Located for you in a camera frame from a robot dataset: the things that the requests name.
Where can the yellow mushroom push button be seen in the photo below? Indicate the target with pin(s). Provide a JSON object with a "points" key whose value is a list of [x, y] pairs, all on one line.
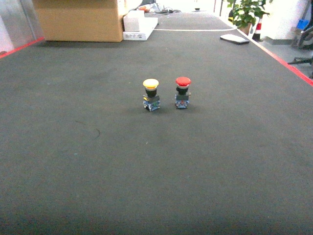
{"points": [[151, 100]]}

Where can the white flat carton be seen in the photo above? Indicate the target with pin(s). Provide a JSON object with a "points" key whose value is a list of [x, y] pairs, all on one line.
{"points": [[137, 27]]}

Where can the black flat device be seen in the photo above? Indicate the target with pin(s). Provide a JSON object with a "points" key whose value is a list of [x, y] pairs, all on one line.
{"points": [[234, 39]]}

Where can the large cardboard box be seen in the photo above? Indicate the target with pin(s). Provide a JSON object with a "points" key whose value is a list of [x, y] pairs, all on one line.
{"points": [[81, 20]]}

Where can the green potted plant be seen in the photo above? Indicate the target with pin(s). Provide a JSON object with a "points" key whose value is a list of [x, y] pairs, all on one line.
{"points": [[245, 12]]}

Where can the red mushroom push button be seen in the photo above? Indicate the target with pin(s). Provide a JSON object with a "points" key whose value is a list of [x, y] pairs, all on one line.
{"points": [[182, 94]]}

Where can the dark grey table mat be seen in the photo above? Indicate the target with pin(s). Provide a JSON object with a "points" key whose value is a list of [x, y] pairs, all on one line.
{"points": [[80, 155]]}

